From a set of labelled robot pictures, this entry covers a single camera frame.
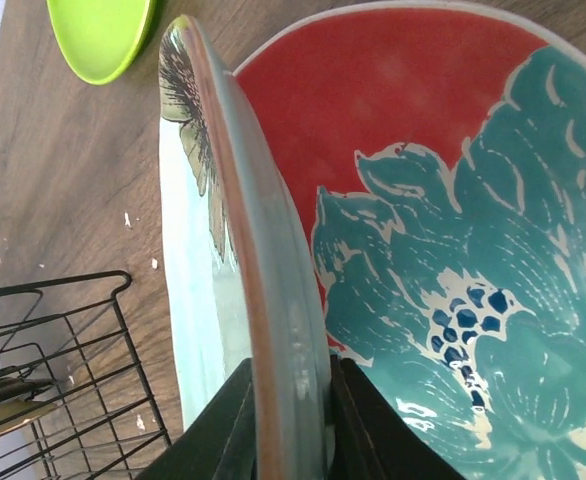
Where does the beige floral plate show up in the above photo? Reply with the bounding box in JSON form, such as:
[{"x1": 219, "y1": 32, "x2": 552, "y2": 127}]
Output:
[{"x1": 0, "y1": 399, "x2": 58, "y2": 436}]

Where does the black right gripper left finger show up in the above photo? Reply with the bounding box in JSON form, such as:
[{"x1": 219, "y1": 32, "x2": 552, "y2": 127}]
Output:
[{"x1": 138, "y1": 358, "x2": 256, "y2": 480}]

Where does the light teal flower plate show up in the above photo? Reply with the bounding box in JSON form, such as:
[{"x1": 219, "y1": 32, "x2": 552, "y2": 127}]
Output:
[{"x1": 158, "y1": 15, "x2": 334, "y2": 479}]

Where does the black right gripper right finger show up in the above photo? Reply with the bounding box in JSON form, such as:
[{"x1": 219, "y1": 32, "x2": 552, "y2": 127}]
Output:
[{"x1": 329, "y1": 355, "x2": 462, "y2": 480}]

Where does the black wire dish rack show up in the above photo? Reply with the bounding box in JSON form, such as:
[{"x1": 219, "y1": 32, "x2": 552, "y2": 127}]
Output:
[{"x1": 0, "y1": 270, "x2": 171, "y2": 479}]

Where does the red and teal plate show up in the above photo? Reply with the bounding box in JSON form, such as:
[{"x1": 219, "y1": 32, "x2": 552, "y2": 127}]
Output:
[{"x1": 236, "y1": 1, "x2": 586, "y2": 479}]

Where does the lime green plate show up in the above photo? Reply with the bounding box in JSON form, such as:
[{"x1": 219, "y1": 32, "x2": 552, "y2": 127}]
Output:
[{"x1": 46, "y1": 0, "x2": 157, "y2": 85}]

